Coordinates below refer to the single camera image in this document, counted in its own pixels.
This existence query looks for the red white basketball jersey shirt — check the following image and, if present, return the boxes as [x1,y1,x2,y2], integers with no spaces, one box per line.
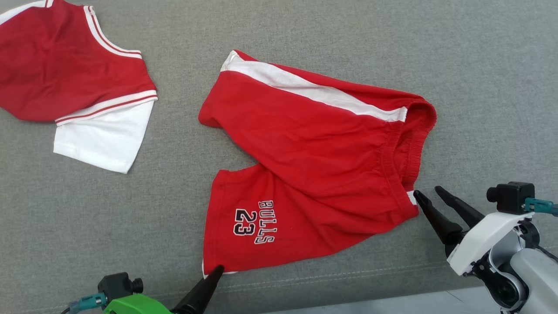
[0,0,158,174]

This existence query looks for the red shorts with white stripe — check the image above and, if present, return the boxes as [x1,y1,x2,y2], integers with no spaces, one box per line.
[198,49,437,276]

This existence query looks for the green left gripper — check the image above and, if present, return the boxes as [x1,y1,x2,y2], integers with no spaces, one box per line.
[102,265,225,314]

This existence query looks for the grey fabric sofa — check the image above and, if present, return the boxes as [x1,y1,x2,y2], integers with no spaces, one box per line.
[0,0,558,314]

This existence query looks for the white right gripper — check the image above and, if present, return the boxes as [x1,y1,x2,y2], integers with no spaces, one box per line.
[413,186,534,276]

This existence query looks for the left camera cable teal plug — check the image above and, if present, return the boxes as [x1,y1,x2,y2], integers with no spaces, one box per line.
[65,293,107,314]

